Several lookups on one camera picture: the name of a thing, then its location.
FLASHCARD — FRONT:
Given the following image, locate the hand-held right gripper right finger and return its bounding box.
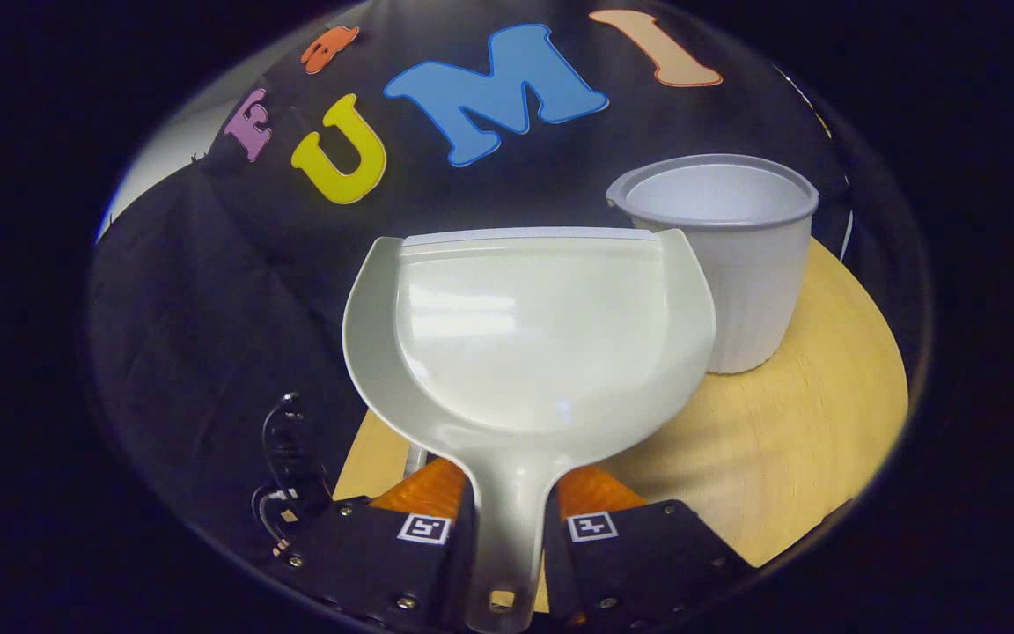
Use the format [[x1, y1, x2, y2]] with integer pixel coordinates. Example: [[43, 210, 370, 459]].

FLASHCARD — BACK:
[[542, 464, 754, 630]]

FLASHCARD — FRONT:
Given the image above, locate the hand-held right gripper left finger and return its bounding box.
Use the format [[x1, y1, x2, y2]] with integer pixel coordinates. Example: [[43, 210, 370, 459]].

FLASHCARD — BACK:
[[283, 456, 477, 634]]

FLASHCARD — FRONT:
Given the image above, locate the white dustpan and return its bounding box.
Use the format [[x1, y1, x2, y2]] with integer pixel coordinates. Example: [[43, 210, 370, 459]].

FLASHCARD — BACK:
[[342, 227, 718, 634]]

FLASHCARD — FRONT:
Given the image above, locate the white garbage bin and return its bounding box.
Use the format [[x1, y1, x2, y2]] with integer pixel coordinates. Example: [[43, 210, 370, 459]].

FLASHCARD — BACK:
[[606, 154, 820, 375]]

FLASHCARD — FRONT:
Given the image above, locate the wooden desktop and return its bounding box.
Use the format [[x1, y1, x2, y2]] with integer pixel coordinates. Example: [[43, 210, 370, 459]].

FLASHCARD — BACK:
[[333, 238, 910, 615]]

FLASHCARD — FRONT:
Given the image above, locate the black backdrop cloth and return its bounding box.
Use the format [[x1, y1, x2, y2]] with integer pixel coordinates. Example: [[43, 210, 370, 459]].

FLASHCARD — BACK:
[[89, 0, 856, 564]]

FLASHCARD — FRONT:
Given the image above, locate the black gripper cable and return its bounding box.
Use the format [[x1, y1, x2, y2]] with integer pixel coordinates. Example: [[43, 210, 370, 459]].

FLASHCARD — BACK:
[[250, 394, 307, 547]]

